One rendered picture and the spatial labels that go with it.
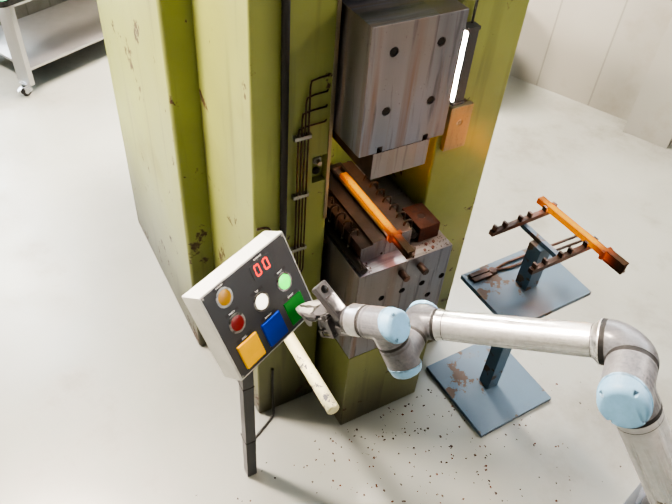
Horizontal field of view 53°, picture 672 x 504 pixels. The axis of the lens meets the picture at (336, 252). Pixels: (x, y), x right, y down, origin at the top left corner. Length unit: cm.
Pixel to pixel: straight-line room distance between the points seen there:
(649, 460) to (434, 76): 112
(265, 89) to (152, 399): 164
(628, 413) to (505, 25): 122
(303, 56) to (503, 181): 261
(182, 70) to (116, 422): 151
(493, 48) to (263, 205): 87
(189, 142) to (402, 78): 86
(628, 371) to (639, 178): 312
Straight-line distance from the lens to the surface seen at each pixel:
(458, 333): 187
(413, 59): 189
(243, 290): 188
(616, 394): 164
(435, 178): 246
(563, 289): 274
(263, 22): 178
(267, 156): 200
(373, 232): 229
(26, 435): 312
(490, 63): 231
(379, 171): 205
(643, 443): 176
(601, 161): 473
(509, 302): 262
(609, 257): 254
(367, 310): 180
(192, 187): 255
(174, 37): 222
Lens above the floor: 254
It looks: 44 degrees down
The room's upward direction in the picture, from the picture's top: 5 degrees clockwise
